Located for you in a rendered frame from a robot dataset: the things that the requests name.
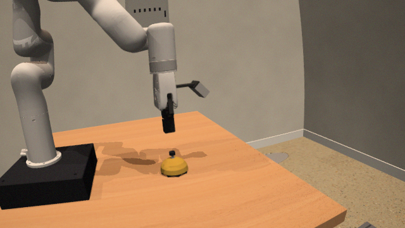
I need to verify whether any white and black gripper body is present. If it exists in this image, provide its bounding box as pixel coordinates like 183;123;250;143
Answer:
150;69;178;111

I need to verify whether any gold desk bell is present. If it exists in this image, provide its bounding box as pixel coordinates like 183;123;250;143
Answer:
161;151;188;177

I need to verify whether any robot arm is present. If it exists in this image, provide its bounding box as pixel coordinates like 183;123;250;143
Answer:
11;0;177;168

